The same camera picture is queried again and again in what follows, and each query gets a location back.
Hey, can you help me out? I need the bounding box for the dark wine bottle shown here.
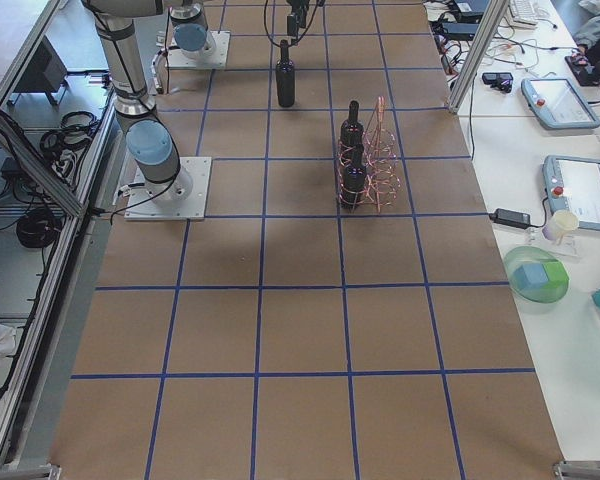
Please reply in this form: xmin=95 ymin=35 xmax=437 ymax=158
xmin=275 ymin=39 xmax=295 ymax=108

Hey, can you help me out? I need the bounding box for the wine bottle in basket rear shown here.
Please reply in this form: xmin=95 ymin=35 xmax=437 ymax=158
xmin=340 ymin=100 xmax=364 ymax=151

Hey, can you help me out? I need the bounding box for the wine bottle in basket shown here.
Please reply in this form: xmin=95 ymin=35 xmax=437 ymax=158
xmin=341 ymin=144 xmax=367 ymax=210
xmin=340 ymin=100 xmax=364 ymax=151

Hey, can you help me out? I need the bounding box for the wine bottle in basket front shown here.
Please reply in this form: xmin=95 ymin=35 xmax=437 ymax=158
xmin=341 ymin=144 xmax=367 ymax=210

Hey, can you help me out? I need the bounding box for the black control box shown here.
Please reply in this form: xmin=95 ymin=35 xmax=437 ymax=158
xmin=10 ymin=36 xmax=68 ymax=105

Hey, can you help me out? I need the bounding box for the far teach pendant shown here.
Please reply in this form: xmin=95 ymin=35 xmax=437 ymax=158
xmin=520 ymin=78 xmax=600 ymax=130

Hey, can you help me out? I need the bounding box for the teach pendant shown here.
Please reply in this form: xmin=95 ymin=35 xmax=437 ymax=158
xmin=542 ymin=155 xmax=600 ymax=231
xmin=520 ymin=78 xmax=600 ymax=130

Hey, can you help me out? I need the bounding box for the black power adapter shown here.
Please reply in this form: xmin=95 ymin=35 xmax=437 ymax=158
xmin=489 ymin=208 xmax=531 ymax=230

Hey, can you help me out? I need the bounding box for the paper cup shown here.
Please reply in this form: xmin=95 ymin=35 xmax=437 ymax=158
xmin=542 ymin=210 xmax=579 ymax=242

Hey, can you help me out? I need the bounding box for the near teach pendant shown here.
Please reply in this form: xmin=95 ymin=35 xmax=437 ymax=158
xmin=542 ymin=155 xmax=600 ymax=231

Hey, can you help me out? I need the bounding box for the blue foam cube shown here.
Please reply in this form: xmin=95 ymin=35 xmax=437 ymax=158
xmin=511 ymin=263 xmax=546 ymax=291

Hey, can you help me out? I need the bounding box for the green glass bowl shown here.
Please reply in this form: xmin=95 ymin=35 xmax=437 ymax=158
xmin=503 ymin=246 xmax=569 ymax=303

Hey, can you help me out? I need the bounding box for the green foam cube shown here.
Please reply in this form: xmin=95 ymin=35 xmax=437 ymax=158
xmin=541 ymin=260 xmax=569 ymax=290

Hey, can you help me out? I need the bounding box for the copper wire wine basket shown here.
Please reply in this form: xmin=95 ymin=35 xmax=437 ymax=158
xmin=337 ymin=96 xmax=400 ymax=213

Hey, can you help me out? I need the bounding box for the aluminium frame post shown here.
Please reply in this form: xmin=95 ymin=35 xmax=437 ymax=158
xmin=448 ymin=0 xmax=508 ymax=114

